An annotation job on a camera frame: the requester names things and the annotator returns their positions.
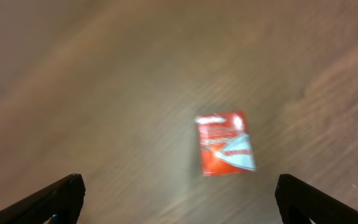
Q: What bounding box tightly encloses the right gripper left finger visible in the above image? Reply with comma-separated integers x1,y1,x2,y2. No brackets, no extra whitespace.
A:
0,174,86,224

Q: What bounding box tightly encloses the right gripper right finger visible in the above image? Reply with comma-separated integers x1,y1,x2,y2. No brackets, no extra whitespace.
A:
275,174,358,224

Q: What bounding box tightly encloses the red box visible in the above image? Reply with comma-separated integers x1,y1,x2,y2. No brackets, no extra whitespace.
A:
195,111,256,176

